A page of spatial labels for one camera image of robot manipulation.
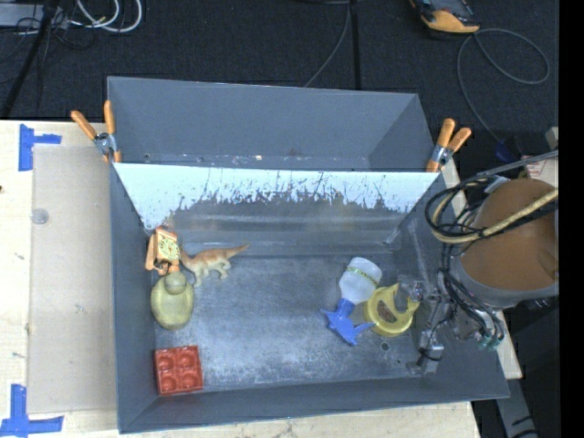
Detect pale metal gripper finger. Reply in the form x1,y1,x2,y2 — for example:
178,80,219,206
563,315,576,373
395,277,429,309
409,329,446,376

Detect yellow plastic cup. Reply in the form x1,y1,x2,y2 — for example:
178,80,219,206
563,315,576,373
367,283,421,338

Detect white spray bottle blue trigger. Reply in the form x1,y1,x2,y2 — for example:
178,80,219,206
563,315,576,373
318,256,383,347

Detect grey metal bin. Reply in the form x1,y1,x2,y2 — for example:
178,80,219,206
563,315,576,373
106,76,511,435

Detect tan toy dinosaur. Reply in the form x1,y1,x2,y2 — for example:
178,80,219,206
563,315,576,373
180,243,251,287

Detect yellow-green rubber duck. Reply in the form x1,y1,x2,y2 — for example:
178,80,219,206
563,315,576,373
150,271,195,331

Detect red building block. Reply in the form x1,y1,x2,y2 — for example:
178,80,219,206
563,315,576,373
153,345,204,397

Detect orange toy clock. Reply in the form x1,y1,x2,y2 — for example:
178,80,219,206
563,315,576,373
144,226,180,276

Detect brown cardboard board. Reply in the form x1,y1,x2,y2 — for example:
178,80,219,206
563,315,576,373
26,143,119,415

